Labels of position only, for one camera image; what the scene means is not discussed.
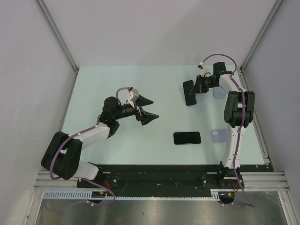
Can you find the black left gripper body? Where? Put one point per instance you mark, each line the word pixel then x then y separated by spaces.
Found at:
pixel 137 116

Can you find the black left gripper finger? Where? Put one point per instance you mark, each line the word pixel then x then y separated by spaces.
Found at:
pixel 147 117
pixel 142 101

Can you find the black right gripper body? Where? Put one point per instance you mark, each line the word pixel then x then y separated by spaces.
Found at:
pixel 207 83

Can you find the phone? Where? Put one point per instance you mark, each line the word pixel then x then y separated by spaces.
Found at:
pixel 182 138
pixel 189 98

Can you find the light blue phone case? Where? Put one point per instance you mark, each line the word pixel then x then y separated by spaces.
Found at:
pixel 219 92

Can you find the lilac phone case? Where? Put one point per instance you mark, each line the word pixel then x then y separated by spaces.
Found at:
pixel 219 135

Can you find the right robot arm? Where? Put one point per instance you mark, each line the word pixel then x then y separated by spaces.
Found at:
pixel 238 113

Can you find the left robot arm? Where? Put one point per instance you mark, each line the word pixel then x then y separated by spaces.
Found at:
pixel 62 157

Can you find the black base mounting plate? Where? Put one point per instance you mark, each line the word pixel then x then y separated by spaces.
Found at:
pixel 163 181

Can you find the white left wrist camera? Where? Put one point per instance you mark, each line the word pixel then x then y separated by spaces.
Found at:
pixel 132 96

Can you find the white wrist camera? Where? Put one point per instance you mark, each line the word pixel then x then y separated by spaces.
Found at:
pixel 132 96
pixel 204 70

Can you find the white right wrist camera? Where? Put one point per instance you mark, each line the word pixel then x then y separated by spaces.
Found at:
pixel 204 70

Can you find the left aluminium frame post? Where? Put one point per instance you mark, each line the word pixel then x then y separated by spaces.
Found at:
pixel 57 34

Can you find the aluminium frame post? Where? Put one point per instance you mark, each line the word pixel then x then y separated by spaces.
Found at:
pixel 262 32
pixel 57 34

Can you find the aluminium front rail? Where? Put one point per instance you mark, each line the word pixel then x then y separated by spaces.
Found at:
pixel 253 181

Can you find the right aluminium frame post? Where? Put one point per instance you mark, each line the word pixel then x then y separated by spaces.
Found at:
pixel 262 32

